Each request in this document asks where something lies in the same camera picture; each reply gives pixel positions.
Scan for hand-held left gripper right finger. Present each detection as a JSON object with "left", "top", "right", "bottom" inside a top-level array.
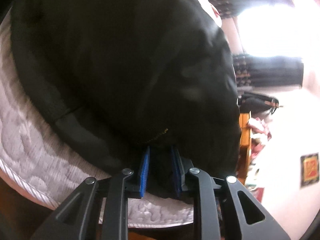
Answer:
[{"left": 170, "top": 146, "right": 292, "bottom": 240}]

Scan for grey quilted mattress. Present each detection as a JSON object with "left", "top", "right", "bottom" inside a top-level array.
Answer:
[{"left": 0, "top": 5, "right": 195, "bottom": 228}]

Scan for dark patterned curtain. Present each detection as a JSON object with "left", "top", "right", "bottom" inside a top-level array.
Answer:
[{"left": 197, "top": 0, "right": 304, "bottom": 92}]

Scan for wooden shelf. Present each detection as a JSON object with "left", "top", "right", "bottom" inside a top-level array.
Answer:
[{"left": 239, "top": 112, "right": 253, "bottom": 180}]

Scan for black pants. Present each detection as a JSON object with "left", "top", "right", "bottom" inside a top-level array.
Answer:
[{"left": 10, "top": 0, "right": 242, "bottom": 200}]

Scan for black bag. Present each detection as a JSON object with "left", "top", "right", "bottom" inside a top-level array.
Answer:
[{"left": 237, "top": 91, "right": 279, "bottom": 114}]

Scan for bright window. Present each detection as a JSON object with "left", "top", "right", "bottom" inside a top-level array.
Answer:
[{"left": 236, "top": 5, "right": 304, "bottom": 58}]

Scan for pile of colourful clothes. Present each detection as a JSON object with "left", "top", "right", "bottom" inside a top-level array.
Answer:
[{"left": 247, "top": 117, "right": 272, "bottom": 158}]

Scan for framed wall picture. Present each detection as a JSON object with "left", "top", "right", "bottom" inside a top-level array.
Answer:
[{"left": 300, "top": 152, "right": 320, "bottom": 188}]

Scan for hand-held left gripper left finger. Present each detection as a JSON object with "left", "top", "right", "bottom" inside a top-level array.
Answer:
[{"left": 30, "top": 146, "right": 152, "bottom": 240}]

